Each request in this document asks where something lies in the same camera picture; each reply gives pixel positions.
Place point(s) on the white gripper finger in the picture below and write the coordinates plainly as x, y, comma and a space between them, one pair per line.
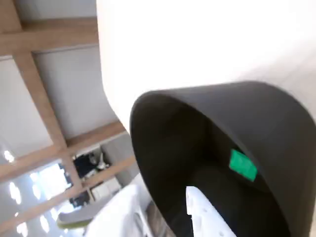
121, 214
205, 217

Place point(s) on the green wooden cube block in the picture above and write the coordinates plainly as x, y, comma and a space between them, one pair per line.
243, 165

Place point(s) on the black round pot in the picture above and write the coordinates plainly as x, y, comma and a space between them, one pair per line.
247, 118

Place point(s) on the grey chair with green trim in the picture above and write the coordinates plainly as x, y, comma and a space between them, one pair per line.
74, 217

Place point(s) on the dark office equipment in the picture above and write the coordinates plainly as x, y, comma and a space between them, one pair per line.
85, 164

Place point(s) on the wooden partition frame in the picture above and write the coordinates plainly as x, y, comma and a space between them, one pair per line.
40, 98

